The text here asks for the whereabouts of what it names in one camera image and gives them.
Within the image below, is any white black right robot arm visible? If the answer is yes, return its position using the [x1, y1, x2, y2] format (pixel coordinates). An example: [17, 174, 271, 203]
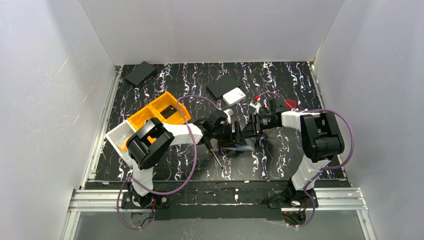
[242, 97, 345, 199]

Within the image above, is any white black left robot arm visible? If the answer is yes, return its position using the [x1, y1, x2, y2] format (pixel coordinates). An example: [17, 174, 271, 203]
[106, 109, 248, 197]

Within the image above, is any red leather card holder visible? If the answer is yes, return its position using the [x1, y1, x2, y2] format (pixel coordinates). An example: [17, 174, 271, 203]
[283, 98, 297, 111]

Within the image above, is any black card in bin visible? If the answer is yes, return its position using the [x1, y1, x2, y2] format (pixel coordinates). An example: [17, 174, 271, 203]
[160, 105, 177, 119]

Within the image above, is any yellow black screwdriver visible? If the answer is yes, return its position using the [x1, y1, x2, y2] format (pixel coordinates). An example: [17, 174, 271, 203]
[209, 148, 224, 170]

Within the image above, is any white rectangular box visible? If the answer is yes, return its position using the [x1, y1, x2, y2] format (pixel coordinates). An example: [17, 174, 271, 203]
[222, 87, 246, 107]

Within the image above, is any black flat box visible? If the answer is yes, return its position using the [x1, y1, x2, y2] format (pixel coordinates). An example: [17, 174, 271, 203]
[206, 74, 242, 100]

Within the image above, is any yellow plastic bin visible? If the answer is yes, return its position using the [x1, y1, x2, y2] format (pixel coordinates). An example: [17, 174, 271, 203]
[127, 91, 191, 131]

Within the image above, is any black flat pad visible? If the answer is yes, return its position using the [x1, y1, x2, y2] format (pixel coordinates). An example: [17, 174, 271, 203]
[124, 61, 157, 87]

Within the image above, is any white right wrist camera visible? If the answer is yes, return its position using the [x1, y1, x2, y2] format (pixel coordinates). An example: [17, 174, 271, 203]
[249, 95, 262, 114]

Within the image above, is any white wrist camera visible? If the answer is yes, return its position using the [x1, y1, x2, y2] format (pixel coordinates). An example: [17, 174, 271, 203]
[249, 95, 262, 114]
[223, 108, 234, 124]

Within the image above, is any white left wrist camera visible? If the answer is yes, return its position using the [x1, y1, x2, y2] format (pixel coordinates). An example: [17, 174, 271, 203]
[223, 108, 234, 124]

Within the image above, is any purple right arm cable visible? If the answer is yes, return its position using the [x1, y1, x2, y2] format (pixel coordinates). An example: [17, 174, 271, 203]
[256, 91, 356, 228]

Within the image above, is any aluminium front rail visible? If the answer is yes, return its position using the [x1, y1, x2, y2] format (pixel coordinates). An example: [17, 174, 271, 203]
[68, 187, 368, 212]

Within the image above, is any aluminium rail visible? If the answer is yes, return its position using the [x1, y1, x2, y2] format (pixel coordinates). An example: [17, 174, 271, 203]
[68, 187, 368, 212]
[79, 65, 123, 190]

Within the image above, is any aluminium left side rail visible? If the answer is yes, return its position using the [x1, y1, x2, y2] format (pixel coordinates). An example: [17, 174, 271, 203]
[79, 65, 123, 190]

